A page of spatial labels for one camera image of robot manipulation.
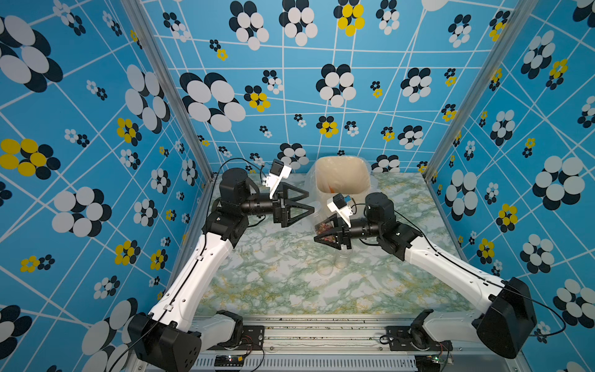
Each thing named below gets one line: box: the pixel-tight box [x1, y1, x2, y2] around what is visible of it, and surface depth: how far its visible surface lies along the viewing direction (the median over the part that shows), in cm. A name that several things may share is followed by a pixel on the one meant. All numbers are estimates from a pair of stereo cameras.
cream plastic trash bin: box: [315, 155, 371, 195], surface depth 93 cm
